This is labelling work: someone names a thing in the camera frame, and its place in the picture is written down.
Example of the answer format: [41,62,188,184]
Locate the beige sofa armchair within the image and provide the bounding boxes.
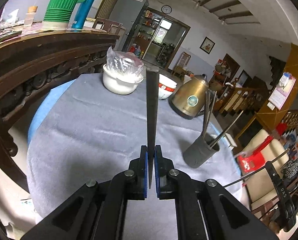
[241,129,298,213]

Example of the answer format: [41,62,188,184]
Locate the grey metal utensil cup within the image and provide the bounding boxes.
[182,133,220,168]

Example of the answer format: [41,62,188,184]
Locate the red plastic child chair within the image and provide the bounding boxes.
[235,135,274,174]

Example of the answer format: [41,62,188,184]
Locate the grey table cloth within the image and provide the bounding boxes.
[25,73,242,240]

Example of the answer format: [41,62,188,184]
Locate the wooden stair railing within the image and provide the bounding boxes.
[213,77,298,137]

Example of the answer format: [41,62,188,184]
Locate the gold electric kettle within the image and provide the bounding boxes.
[169,74,209,120]

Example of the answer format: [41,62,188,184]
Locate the blue table cover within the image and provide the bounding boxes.
[27,79,75,145]

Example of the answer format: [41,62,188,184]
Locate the red white stacked bowls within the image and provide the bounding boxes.
[158,74,177,100]

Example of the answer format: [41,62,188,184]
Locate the white plastic basin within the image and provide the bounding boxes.
[102,64,143,95]

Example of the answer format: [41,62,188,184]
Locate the wooden chair by door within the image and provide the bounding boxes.
[171,52,191,81]

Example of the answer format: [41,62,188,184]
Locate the clear bag with bowls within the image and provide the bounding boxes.
[106,47,144,80]

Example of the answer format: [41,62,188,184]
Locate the dark carved wooden sideboard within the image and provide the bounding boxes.
[0,30,119,191]

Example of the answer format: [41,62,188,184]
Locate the dark wooden chair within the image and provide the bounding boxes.
[92,17,122,35]

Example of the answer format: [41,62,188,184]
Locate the blue thermos bottle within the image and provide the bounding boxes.
[72,0,95,29]

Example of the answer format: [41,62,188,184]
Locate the grey refrigerator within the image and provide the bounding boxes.
[109,0,149,51]

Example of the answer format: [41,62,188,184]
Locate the green thermos jug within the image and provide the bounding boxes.
[42,0,85,30]

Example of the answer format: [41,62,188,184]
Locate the wall calendar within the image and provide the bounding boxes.
[267,72,296,111]

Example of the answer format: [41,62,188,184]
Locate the framed wall picture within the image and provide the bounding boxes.
[199,37,215,54]

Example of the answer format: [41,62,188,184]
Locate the round wall clock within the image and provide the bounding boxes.
[161,5,172,15]

